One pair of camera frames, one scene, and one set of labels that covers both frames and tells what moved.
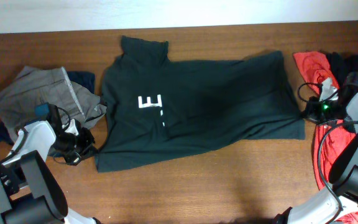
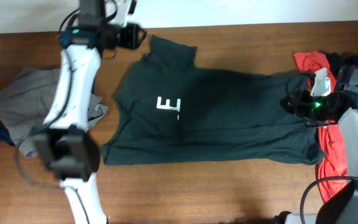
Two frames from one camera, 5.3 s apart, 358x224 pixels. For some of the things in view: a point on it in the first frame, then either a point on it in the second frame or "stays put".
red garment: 332,140 stays put
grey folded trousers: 15,104 stays put
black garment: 340,64 stays put
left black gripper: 84,134 → 132,39
